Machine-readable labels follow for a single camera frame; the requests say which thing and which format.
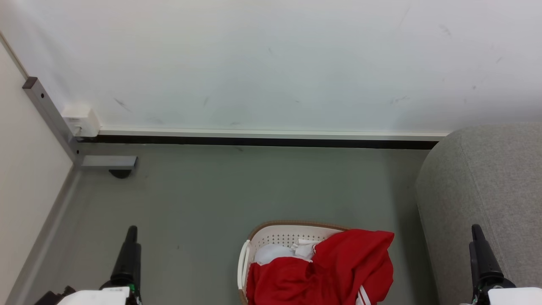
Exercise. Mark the grey fabric sofa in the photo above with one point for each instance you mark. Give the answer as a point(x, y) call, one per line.
point(474, 190)

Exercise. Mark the grey metal frame post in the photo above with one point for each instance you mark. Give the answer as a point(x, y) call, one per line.
point(55, 123)

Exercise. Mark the white wall junction box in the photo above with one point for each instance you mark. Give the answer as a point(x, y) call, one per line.
point(80, 120)

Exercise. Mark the black round frame foot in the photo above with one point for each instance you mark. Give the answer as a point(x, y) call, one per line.
point(120, 173)

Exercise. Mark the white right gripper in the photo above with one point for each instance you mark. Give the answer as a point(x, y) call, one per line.
point(512, 295)

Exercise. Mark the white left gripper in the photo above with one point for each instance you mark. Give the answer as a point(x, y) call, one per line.
point(97, 297)

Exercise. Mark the white and black baseboard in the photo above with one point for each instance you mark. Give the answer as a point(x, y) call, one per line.
point(262, 139)

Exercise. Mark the red garment with white stripes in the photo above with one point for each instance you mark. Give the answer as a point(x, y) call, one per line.
point(338, 271)

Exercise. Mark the white laundry basket brown rim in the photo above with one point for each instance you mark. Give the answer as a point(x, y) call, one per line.
point(279, 234)

